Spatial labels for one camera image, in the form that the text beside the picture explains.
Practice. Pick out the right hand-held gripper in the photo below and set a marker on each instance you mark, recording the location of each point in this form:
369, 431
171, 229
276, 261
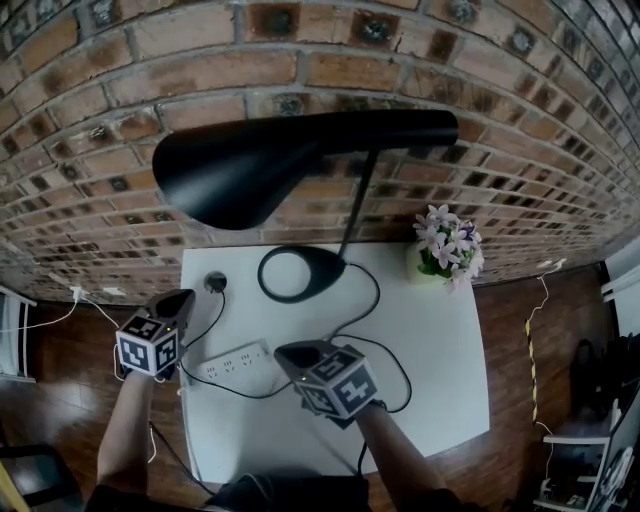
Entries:
345, 385

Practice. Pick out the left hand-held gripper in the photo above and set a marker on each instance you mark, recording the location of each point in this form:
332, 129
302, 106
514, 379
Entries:
147, 345

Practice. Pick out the white power strip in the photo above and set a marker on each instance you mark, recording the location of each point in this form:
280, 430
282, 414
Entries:
240, 367

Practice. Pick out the black desk lamp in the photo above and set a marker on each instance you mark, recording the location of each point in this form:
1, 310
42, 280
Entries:
225, 175

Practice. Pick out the person's right forearm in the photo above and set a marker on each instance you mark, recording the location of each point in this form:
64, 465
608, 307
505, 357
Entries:
395, 450

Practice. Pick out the person's left forearm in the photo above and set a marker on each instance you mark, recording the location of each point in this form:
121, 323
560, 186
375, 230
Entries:
125, 430

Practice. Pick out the grey desk with white legs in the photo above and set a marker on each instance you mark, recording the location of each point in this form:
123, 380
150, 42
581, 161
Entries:
575, 440

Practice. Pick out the white table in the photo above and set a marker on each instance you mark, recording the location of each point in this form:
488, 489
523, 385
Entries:
440, 350

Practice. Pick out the person's dark clothing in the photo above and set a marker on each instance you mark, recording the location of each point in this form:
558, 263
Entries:
280, 495

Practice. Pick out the pale flowers in white vase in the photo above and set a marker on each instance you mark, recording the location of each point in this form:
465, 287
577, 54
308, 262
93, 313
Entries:
447, 240

